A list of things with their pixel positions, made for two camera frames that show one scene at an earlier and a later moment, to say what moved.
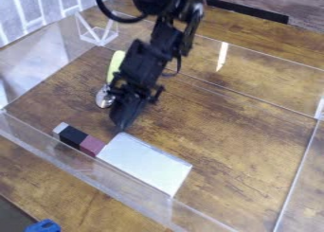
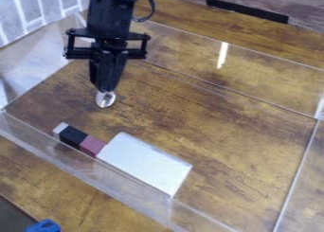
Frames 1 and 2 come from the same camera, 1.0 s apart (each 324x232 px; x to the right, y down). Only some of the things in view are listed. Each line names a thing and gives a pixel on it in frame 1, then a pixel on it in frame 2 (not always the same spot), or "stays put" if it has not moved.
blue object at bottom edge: x=44 y=225 stays put
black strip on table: x=246 y=9 stays put
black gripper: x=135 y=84 -> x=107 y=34
